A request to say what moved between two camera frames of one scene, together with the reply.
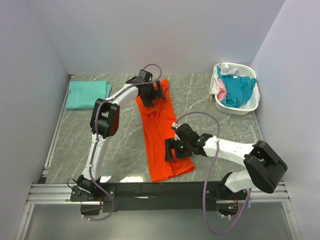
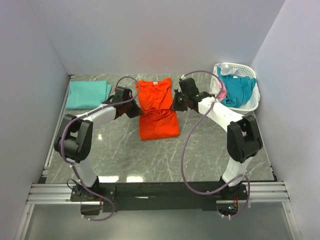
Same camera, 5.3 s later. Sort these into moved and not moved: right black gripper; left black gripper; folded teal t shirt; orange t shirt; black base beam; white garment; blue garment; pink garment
Moved: left black gripper; orange t shirt; right black gripper
Not moved: black base beam; pink garment; folded teal t shirt; white garment; blue garment
